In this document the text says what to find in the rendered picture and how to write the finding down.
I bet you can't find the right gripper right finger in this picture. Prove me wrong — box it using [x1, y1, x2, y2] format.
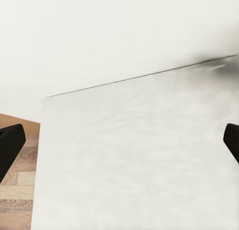
[223, 123, 239, 163]

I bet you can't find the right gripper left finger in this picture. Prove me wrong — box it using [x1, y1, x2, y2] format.
[0, 123, 26, 183]

